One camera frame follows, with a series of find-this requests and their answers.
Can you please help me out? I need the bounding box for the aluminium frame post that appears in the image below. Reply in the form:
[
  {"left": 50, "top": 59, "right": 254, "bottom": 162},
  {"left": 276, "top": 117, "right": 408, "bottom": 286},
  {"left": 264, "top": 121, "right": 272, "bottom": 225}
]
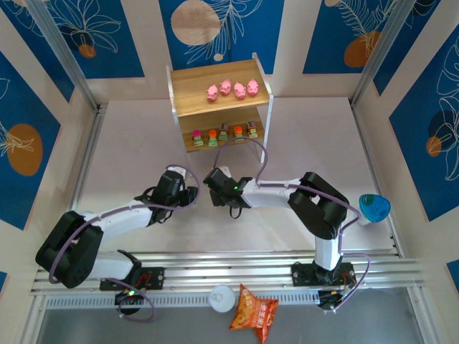
[
  {"left": 27, "top": 0, "right": 108, "bottom": 115},
  {"left": 349, "top": 0, "right": 445, "bottom": 110}
]

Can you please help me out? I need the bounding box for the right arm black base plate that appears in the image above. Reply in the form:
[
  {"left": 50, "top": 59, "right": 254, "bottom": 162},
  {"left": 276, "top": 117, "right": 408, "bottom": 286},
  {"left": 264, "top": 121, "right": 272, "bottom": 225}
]
[{"left": 290, "top": 263, "right": 356, "bottom": 287}]

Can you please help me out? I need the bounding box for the white round cap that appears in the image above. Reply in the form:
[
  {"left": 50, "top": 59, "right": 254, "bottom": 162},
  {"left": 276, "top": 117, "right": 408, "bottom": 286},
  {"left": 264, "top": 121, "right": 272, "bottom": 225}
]
[{"left": 208, "top": 285, "right": 236, "bottom": 313}]

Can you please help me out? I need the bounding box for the aluminium side rail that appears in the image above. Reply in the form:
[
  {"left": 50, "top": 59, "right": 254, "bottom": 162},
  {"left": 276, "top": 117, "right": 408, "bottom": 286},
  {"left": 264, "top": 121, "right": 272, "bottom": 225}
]
[
  {"left": 52, "top": 102, "right": 108, "bottom": 268},
  {"left": 349, "top": 102, "right": 402, "bottom": 257}
]

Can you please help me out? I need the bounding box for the orange snack bag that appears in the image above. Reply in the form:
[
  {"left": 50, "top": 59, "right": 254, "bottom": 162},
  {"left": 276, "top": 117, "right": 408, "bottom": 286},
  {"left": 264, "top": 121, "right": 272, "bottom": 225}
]
[{"left": 229, "top": 282, "right": 280, "bottom": 344}]

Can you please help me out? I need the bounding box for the white slotted cable duct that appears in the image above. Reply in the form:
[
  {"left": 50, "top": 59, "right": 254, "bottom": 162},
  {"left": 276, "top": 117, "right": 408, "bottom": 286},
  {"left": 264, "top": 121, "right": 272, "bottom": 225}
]
[{"left": 45, "top": 292, "right": 323, "bottom": 310}]

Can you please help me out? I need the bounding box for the blue plastic container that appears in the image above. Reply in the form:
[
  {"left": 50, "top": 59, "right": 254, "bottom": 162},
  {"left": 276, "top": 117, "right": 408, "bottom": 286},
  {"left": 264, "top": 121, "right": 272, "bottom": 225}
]
[{"left": 358, "top": 193, "right": 390, "bottom": 227}]

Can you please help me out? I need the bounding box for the wooden shelf with white frame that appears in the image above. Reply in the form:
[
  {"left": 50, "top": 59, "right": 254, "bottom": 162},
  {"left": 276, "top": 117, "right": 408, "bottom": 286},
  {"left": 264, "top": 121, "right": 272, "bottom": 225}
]
[{"left": 165, "top": 52, "right": 275, "bottom": 169}]

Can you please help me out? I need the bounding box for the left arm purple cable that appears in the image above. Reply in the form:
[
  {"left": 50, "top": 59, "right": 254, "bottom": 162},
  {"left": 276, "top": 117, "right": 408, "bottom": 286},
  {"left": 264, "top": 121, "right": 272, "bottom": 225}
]
[{"left": 48, "top": 163, "right": 202, "bottom": 322}]

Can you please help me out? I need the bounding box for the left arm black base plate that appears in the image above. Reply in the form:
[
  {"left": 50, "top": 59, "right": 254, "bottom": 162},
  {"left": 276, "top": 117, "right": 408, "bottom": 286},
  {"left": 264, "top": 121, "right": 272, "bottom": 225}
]
[{"left": 99, "top": 267, "right": 166, "bottom": 291}]

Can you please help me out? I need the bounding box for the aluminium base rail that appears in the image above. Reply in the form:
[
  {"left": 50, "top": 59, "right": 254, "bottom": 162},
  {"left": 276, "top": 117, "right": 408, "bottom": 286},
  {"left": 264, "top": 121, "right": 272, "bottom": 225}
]
[{"left": 30, "top": 250, "right": 427, "bottom": 298}]

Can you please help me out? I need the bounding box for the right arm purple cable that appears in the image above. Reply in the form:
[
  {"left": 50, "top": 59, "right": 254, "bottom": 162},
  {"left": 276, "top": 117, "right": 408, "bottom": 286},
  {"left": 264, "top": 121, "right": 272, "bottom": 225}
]
[{"left": 214, "top": 136, "right": 372, "bottom": 312}]

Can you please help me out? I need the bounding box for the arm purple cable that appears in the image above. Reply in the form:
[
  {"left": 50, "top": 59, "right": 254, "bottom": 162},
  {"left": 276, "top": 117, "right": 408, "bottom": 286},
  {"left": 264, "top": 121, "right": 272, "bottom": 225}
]
[
  {"left": 214, "top": 136, "right": 372, "bottom": 312},
  {"left": 48, "top": 163, "right": 202, "bottom": 322}
]

